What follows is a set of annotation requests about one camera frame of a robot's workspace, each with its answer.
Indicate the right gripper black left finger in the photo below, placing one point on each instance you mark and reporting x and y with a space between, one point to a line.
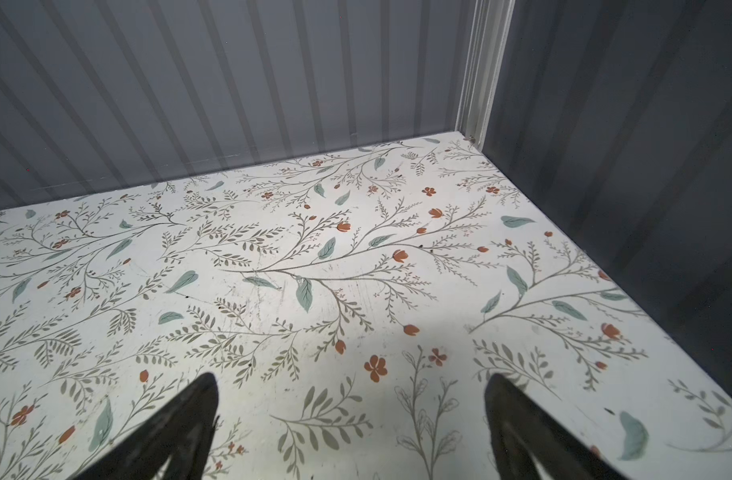
176 440

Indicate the aluminium corner post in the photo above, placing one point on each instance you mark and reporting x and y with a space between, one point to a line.
490 29

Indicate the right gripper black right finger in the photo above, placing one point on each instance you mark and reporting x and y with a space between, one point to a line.
526 440

